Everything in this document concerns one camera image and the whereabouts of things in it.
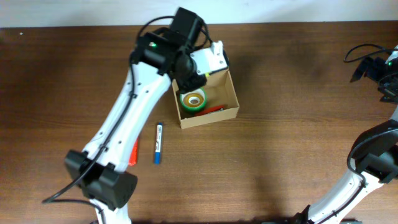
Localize small yellow tape roll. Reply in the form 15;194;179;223
182;93;205;108

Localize red black stapler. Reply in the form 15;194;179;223
194;105;227;116

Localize orange utility knife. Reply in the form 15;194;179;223
129;139;139;166

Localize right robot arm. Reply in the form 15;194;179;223
285;46;397;224

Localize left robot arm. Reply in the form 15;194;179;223
65;8;229;223

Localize brown cardboard box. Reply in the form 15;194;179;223
172;68;239;129

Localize green tape roll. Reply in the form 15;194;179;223
180;88;207;113

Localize blue whiteboard marker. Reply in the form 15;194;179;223
154;123;163;165

